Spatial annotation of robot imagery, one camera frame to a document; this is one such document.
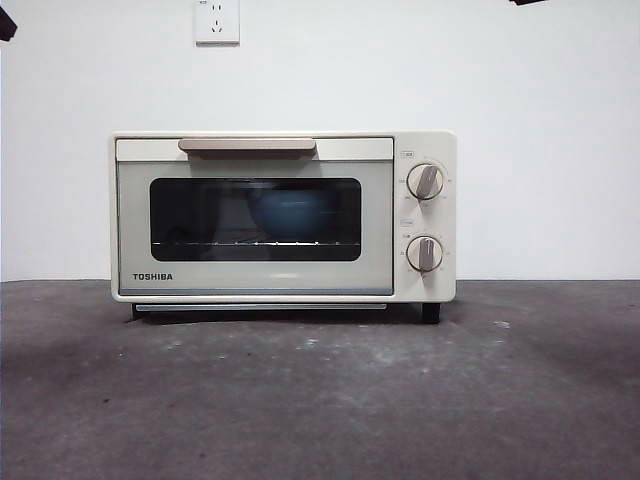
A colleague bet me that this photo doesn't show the cream Toshiba toaster oven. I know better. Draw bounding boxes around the cream Toshiba toaster oven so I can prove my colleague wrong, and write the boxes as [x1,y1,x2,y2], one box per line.
[109,130,457,325]

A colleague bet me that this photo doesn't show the glass oven door with handle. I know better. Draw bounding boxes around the glass oven door with handle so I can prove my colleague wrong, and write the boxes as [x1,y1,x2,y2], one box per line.
[115,137,395,296]

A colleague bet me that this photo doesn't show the metal crumb tray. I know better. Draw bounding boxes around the metal crumb tray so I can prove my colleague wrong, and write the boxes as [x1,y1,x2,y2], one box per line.
[132,302,388,312]

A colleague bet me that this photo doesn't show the cream temperature knob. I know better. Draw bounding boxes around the cream temperature knob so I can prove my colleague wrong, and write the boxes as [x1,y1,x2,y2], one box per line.
[406,163,446,201]

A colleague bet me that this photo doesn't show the blue ribbed bowl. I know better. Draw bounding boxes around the blue ribbed bowl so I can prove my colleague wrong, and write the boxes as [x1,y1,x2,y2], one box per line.
[244,188,341,239]

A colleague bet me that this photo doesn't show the metal wire oven rack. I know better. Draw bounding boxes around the metal wire oven rack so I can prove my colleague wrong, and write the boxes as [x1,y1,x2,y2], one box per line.
[152,240,361,248]

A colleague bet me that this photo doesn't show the cream timer knob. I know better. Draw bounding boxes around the cream timer knob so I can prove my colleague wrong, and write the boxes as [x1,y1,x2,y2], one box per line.
[406,235,445,274]

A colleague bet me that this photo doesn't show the white wall socket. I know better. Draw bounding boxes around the white wall socket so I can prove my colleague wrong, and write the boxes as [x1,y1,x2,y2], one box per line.
[194,0,241,47]

